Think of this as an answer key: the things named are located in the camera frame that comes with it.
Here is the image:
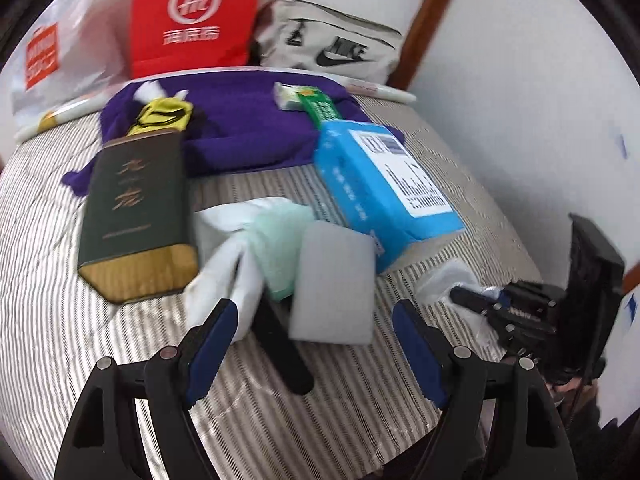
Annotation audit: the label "clear plastic bag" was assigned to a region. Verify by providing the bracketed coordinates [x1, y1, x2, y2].
[413, 258, 499, 350]

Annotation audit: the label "white sponge block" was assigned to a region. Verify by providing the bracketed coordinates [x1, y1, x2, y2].
[288, 221, 376, 346]

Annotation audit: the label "white gloves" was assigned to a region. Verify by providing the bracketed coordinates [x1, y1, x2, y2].
[183, 196, 314, 341]

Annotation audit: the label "yellow black pouch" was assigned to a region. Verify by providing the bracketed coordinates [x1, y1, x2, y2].
[127, 98, 193, 136]

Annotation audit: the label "green fruit snack packet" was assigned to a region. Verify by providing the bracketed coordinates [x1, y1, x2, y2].
[296, 87, 343, 129]

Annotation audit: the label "person's right hand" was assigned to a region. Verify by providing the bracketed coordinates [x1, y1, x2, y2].
[546, 377, 592, 404]

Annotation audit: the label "striped bed quilt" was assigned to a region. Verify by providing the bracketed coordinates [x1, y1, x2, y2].
[0, 94, 544, 480]

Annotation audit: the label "dark green tea box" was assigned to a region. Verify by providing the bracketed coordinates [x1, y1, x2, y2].
[77, 129, 200, 304]

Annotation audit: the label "blue tissue pack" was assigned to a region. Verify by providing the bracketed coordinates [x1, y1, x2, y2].
[314, 120, 465, 274]

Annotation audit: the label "white tissue wad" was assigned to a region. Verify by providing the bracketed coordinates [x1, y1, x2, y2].
[134, 80, 189, 105]

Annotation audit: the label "small green white packet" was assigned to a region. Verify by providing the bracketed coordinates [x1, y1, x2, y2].
[273, 81, 304, 112]

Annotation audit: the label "beige Nike bag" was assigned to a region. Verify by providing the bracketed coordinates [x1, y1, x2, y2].
[254, 0, 404, 84]

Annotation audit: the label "white Miniso plastic bag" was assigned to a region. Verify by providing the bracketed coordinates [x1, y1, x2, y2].
[12, 0, 134, 131]

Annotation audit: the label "red Haidilao paper bag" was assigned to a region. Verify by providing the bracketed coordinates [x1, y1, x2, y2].
[130, 0, 258, 78]

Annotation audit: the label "black strap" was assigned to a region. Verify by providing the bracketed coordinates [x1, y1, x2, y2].
[249, 291, 317, 396]

